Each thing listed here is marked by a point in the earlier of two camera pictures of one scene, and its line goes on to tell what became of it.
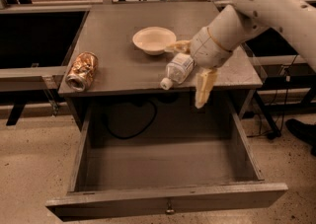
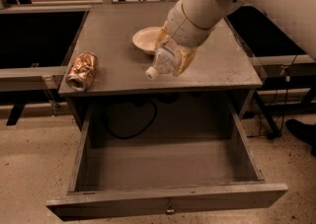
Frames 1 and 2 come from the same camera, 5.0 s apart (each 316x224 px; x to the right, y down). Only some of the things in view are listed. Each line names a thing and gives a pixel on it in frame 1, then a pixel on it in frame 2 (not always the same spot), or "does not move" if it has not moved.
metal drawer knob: (169, 210) does not move
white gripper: (209, 50) to (185, 31)
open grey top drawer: (144, 176) does not move
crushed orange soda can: (81, 71) does not move
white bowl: (154, 39) does not move
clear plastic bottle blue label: (178, 70) to (162, 63)
